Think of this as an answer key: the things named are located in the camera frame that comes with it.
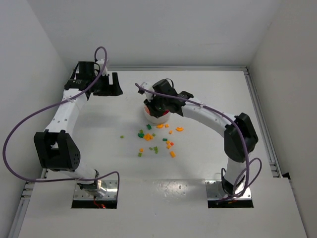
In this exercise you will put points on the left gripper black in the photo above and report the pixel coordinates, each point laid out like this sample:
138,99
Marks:
106,87

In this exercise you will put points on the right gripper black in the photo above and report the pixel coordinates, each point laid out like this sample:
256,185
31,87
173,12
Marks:
158,109

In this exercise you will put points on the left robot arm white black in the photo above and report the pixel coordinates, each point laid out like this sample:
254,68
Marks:
55,147

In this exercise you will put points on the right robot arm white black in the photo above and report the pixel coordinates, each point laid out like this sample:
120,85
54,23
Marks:
238,132

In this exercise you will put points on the white round divided container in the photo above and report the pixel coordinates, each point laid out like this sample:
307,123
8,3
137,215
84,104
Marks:
160,120

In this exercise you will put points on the yellow orange lego cluster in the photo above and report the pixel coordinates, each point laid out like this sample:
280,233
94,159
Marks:
148,137

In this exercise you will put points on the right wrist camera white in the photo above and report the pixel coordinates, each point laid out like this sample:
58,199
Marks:
146,89

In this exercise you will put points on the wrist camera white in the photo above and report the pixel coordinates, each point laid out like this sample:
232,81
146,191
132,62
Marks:
146,89
103,66

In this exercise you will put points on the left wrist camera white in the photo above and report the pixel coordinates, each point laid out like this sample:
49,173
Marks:
103,66

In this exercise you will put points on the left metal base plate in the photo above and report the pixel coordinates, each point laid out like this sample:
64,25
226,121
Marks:
101,190

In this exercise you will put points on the metal base plate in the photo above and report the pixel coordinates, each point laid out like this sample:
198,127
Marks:
101,190
216,191

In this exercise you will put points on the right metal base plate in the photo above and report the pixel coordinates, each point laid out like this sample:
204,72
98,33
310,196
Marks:
216,191

